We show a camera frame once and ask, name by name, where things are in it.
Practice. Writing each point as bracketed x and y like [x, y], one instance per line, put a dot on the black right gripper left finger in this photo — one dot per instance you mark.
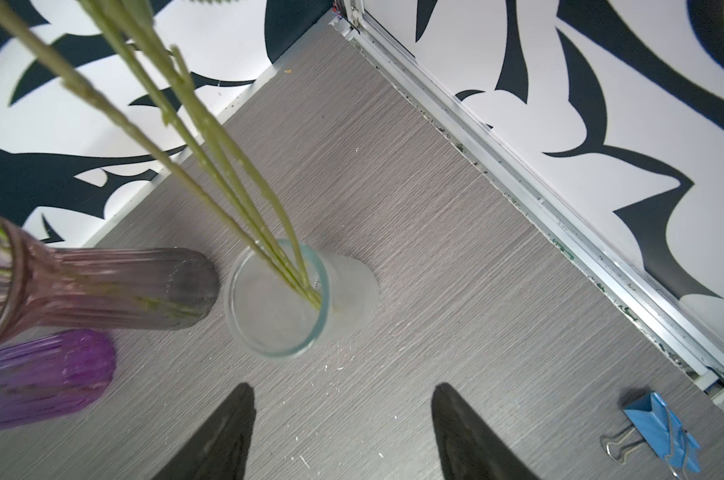
[220, 447]

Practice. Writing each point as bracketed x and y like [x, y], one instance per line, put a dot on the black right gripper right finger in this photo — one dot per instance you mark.
[468, 448]

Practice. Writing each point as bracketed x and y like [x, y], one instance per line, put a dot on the clear glass vase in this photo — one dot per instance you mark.
[274, 322]

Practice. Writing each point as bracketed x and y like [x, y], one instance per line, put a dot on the purple ribbed glass vase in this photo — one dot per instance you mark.
[53, 376]

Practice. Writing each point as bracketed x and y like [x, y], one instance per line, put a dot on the dark maroon glass vase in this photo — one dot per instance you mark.
[146, 289]

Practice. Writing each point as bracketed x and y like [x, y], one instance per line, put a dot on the white and peach rosebud stem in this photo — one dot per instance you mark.
[158, 89]

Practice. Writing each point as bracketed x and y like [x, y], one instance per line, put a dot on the small blue card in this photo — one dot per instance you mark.
[654, 424]

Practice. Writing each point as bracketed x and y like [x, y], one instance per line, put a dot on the aluminium frame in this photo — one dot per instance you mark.
[654, 312]

